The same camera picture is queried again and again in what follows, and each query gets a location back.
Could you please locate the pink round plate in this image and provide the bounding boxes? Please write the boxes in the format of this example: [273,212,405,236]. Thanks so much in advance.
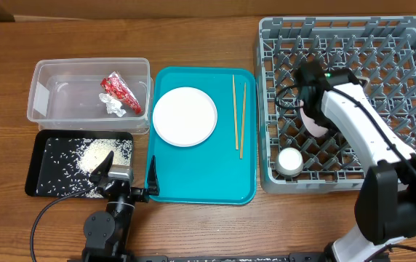
[153,87,217,147]

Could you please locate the clear plastic wrap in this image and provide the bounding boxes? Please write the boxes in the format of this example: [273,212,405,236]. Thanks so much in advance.
[98,93,126,117]

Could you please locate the black plastic tray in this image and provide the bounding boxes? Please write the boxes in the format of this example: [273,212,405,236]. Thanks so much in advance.
[25,130,133,197]

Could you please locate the pink shallow bowl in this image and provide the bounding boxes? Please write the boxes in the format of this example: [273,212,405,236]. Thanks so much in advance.
[300,100,330,138]

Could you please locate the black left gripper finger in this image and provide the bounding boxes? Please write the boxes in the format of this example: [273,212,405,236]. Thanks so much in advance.
[89,151,114,183]
[146,156,160,196]

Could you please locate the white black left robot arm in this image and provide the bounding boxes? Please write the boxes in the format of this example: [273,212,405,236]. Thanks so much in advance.
[81,151,159,262]

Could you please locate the teal plastic tray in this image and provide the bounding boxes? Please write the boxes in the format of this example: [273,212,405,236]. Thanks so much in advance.
[146,66,257,205]

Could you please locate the clear plastic waste bin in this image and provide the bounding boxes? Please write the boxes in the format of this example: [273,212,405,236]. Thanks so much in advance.
[27,57,153,135]

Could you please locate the wooden chopstick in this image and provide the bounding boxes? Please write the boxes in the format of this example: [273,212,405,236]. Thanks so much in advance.
[232,74,239,150]
[239,83,247,159]

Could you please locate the grey plastic dishwasher rack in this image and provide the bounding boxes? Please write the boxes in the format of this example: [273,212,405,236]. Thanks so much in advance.
[254,16,416,194]

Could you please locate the grey bowl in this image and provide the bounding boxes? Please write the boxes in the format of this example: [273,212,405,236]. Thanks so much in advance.
[356,76,371,94]

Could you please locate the white ceramic cup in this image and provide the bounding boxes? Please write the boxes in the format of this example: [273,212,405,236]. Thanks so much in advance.
[275,147,303,178]

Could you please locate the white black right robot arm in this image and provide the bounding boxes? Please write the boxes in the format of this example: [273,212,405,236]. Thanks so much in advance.
[294,60,416,261]

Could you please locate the white rice grains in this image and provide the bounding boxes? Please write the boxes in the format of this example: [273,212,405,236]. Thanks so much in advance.
[35,138,133,197]

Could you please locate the red snack wrapper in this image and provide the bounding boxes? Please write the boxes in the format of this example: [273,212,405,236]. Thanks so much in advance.
[100,71,143,114]

